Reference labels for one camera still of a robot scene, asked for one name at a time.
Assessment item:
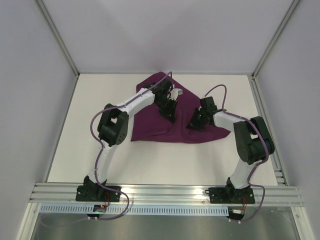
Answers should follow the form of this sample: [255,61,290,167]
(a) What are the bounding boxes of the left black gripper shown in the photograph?
[155,97,178,123]

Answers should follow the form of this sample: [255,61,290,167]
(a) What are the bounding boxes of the purple surgical drape cloth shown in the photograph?
[131,78,230,144]

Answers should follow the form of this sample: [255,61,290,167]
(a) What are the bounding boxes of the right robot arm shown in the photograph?
[187,97,275,203]

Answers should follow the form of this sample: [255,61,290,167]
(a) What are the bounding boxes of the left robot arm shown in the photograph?
[77,78,183,201]

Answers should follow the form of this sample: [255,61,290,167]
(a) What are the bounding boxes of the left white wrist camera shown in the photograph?
[169,88,183,100]

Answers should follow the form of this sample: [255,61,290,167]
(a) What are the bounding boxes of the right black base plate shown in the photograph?
[204,187,256,205]

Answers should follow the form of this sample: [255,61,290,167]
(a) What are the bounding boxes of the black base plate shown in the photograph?
[204,187,256,205]
[75,185,120,203]

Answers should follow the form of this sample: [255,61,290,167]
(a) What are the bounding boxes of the white slotted cable duct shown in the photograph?
[39,203,229,217]

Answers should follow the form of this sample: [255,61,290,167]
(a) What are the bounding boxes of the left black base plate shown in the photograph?
[75,185,120,203]

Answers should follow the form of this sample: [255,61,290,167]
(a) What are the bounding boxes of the right aluminium frame post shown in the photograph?
[251,0,303,80]

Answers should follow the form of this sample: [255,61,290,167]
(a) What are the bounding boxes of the aluminium frame post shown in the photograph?
[251,0,303,80]
[34,0,80,79]

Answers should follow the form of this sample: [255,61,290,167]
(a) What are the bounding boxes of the aluminium mounting rail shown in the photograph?
[29,182,304,207]

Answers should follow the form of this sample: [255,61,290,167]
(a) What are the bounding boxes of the left aluminium frame post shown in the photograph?
[34,0,80,79]

